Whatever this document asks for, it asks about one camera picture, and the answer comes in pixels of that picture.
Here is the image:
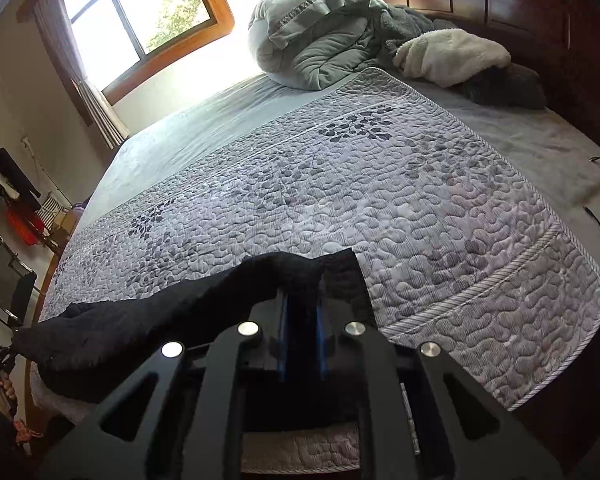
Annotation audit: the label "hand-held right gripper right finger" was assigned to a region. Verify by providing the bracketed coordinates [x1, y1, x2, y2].
[316, 287, 563, 480]

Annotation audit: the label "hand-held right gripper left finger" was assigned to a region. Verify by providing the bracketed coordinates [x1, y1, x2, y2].
[37, 287, 288, 480]

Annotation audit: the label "black pants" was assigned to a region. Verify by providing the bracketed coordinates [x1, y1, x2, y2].
[12, 249, 381, 406]

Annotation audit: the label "person's left hand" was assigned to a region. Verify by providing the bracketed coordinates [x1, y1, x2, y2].
[0, 379, 18, 416]

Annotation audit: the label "black folding chair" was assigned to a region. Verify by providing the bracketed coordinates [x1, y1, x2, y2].
[0, 227, 38, 328]

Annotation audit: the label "red container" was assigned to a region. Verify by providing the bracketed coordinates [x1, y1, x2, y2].
[7, 207, 45, 246]

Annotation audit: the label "grey leaf-print quilt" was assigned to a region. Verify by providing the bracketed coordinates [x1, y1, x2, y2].
[27, 67, 600, 473]

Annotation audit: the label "white basket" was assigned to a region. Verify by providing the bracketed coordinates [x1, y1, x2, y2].
[37, 195, 65, 226]

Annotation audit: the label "grey bed sheet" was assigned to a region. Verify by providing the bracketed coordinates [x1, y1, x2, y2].
[77, 72, 600, 286]

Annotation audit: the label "striped curtain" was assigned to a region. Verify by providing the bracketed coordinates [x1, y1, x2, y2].
[32, 0, 130, 150]

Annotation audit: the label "grey-green pillows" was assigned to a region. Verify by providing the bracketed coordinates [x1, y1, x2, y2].
[247, 0, 395, 92]

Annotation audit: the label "white fleece blanket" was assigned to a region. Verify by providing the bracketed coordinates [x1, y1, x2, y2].
[392, 27, 512, 88]

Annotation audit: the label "dark grey pillow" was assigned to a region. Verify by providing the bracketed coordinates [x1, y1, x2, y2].
[380, 5, 548, 111]

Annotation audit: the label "wooden-framed window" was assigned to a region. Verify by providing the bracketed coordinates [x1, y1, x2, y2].
[17, 0, 235, 106]

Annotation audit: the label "orange cord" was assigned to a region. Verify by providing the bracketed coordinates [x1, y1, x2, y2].
[12, 420, 43, 443]

